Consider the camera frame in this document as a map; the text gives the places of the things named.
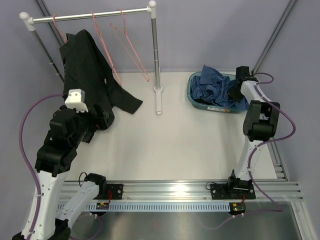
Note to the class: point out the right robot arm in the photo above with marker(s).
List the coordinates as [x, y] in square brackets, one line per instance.
[259, 126]

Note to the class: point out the aluminium frame post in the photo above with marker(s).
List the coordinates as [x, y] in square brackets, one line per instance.
[275, 33]

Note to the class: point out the black pinstriped shirt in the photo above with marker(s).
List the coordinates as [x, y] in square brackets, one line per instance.
[86, 68]

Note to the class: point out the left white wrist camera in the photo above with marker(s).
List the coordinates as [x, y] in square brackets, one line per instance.
[76, 101]

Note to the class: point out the teal plastic tub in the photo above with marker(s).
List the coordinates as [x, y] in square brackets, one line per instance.
[203, 106]

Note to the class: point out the blue checked shirt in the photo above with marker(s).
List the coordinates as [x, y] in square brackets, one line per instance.
[211, 88]

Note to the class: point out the white slotted cable duct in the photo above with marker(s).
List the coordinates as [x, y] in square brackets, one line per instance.
[119, 206]

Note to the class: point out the pink hanger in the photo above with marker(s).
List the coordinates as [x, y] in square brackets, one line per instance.
[63, 37]
[122, 36]
[113, 69]

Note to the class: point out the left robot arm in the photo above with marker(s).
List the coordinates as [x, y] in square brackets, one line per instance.
[68, 128]

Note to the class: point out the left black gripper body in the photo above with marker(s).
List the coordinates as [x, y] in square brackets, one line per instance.
[99, 122]

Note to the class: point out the aluminium mounting rail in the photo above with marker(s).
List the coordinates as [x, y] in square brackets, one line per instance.
[197, 191]

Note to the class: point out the silver clothes rack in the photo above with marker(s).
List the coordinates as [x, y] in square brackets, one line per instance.
[30, 23]

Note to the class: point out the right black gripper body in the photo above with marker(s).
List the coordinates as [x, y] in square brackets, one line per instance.
[234, 94]

